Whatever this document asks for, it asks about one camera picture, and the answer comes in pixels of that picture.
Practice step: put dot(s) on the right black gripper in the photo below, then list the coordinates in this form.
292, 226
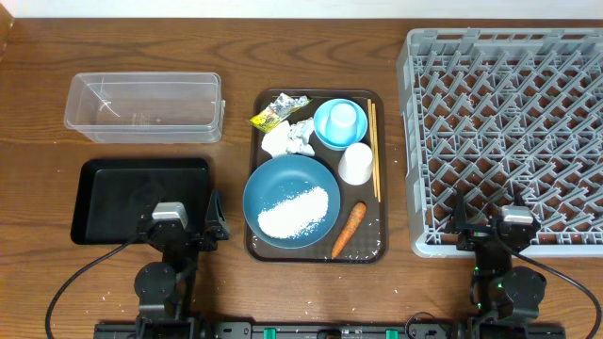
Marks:
476, 234

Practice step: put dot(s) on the light blue bowl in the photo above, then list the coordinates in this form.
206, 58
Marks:
321, 117

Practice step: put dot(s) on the black plastic tray bin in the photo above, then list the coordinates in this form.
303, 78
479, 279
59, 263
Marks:
115, 194

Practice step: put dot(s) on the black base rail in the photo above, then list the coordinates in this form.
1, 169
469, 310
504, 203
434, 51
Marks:
235, 330

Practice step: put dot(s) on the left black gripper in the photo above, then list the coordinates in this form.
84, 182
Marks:
218, 229

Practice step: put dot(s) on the dark blue plate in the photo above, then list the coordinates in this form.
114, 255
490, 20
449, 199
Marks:
281, 178

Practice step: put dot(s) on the orange carrot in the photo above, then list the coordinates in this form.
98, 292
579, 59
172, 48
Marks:
355, 218

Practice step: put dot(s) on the white rice pile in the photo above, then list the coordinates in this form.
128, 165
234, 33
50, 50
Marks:
296, 215

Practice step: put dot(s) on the wooden chopstick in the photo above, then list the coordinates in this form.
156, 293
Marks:
376, 151
371, 141

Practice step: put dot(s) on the light blue cup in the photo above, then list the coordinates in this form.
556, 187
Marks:
340, 128

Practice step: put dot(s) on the white pink cup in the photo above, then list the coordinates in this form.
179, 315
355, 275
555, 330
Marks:
356, 163

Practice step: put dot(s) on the crumpled white paper napkin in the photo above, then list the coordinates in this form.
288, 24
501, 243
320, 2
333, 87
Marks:
288, 138

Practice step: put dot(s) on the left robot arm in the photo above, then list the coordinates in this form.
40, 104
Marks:
165, 288

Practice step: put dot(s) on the grey dishwasher rack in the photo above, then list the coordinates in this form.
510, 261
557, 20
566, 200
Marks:
499, 113

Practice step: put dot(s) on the yellow silver snack wrapper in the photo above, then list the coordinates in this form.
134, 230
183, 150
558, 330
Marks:
278, 111

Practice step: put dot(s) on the clear plastic bin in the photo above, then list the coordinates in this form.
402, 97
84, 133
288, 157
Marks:
146, 107

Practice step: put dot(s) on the dark brown serving tray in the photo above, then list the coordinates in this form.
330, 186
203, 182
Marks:
369, 243

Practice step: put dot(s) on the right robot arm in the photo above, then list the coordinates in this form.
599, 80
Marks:
507, 296

